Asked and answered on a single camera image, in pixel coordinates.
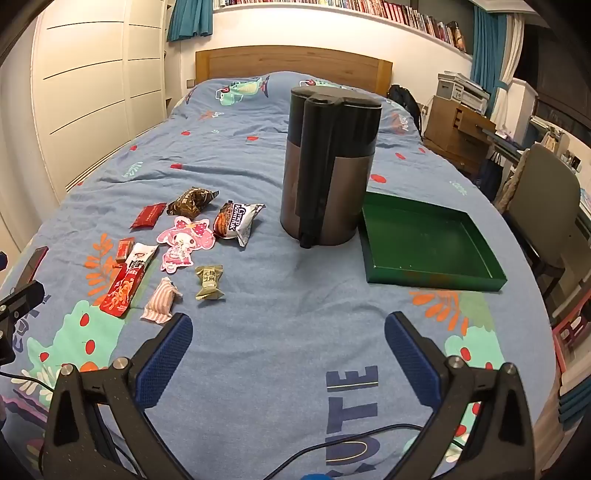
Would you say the green tray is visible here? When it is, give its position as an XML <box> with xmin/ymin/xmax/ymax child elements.
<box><xmin>361</xmin><ymin>191</ymin><xmax>508</xmax><ymax>292</ymax></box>

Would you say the dark blue bag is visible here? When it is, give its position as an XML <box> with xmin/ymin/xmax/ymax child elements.
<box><xmin>478</xmin><ymin>154</ymin><xmax>504</xmax><ymax>195</ymax></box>

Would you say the red stool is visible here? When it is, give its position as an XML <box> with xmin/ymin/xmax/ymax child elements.
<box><xmin>551</xmin><ymin>314</ymin><xmax>591</xmax><ymax>370</ymax></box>

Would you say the grey desk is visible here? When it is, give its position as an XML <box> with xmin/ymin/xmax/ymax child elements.
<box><xmin>480</xmin><ymin>126</ymin><xmax>532</xmax><ymax>163</ymax></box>

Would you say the red snack packet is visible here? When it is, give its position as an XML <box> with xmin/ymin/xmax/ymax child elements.
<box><xmin>130</xmin><ymin>202</ymin><xmax>167</xmax><ymax>230</ymax></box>

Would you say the teal curtain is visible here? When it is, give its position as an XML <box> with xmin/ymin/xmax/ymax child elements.
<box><xmin>470</xmin><ymin>4</ymin><xmax>511</xmax><ymax>107</ymax></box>
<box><xmin>167</xmin><ymin>0</ymin><xmax>214</xmax><ymax>42</ymax></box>

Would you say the long red and white packet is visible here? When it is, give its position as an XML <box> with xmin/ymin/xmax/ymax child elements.
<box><xmin>100</xmin><ymin>244</ymin><xmax>159</xmax><ymax>318</ymax></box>

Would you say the wooden cabinet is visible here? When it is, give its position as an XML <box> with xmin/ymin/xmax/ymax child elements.
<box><xmin>422</xmin><ymin>95</ymin><xmax>497</xmax><ymax>171</ymax></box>

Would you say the row of books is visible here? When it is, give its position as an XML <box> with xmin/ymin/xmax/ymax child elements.
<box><xmin>213</xmin><ymin>0</ymin><xmax>467</xmax><ymax>52</ymax></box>

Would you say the black backpack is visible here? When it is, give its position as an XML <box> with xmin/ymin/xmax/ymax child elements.
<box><xmin>387</xmin><ymin>84</ymin><xmax>423</xmax><ymax>134</ymax></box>

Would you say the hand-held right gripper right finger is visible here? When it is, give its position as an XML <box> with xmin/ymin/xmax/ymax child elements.
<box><xmin>384</xmin><ymin>311</ymin><xmax>536</xmax><ymax>480</ymax></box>

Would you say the grey printer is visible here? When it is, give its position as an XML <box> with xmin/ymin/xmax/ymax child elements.
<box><xmin>436</xmin><ymin>71</ymin><xmax>491</xmax><ymax>115</ymax></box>

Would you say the white and blue wafer packet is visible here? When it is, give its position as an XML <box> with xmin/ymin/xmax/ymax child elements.
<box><xmin>213</xmin><ymin>199</ymin><xmax>266</xmax><ymax>248</ymax></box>

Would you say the black cable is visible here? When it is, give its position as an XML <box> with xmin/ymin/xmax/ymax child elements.
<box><xmin>270</xmin><ymin>424</ymin><xmax>467</xmax><ymax>480</ymax></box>
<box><xmin>0</xmin><ymin>370</ymin><xmax>58</xmax><ymax>395</ymax></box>

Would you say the brown oat snack packet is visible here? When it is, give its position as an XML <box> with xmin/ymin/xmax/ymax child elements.
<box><xmin>166</xmin><ymin>186</ymin><xmax>220</xmax><ymax>219</ymax></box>

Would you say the dark red phone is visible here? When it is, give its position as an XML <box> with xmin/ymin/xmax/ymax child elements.
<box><xmin>18</xmin><ymin>247</ymin><xmax>49</xmax><ymax>283</ymax></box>

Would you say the pink striped candy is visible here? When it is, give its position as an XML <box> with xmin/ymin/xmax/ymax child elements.
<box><xmin>140</xmin><ymin>277</ymin><xmax>182</xmax><ymax>323</ymax></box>

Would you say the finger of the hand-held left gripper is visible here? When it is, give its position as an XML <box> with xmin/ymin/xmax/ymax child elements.
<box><xmin>0</xmin><ymin>281</ymin><xmax>46</xmax><ymax>319</ymax></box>

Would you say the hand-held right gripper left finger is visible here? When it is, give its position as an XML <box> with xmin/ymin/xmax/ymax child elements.
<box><xmin>44</xmin><ymin>313</ymin><xmax>195</xmax><ymax>480</ymax></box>

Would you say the white wardrobe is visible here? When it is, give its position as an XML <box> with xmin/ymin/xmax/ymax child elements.
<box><xmin>30</xmin><ymin>0</ymin><xmax>176</xmax><ymax>204</ymax></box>

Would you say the wooden headboard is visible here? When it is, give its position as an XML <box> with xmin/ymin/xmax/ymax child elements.
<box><xmin>195</xmin><ymin>46</ymin><xmax>393</xmax><ymax>97</ymax></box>

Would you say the olive green candy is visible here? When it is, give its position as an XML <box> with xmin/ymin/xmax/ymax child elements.
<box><xmin>194</xmin><ymin>265</ymin><xmax>225</xmax><ymax>302</ymax></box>

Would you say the blue printed blanket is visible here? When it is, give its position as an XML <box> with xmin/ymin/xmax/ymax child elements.
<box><xmin>0</xmin><ymin>71</ymin><xmax>561</xmax><ymax>480</ymax></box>

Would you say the grey chair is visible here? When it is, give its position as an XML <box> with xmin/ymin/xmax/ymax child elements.
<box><xmin>494</xmin><ymin>143</ymin><xmax>581</xmax><ymax>296</ymax></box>

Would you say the pink character candy bag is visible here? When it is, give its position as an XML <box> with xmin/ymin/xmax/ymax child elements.
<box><xmin>156</xmin><ymin>215</ymin><xmax>217</xmax><ymax>273</ymax></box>

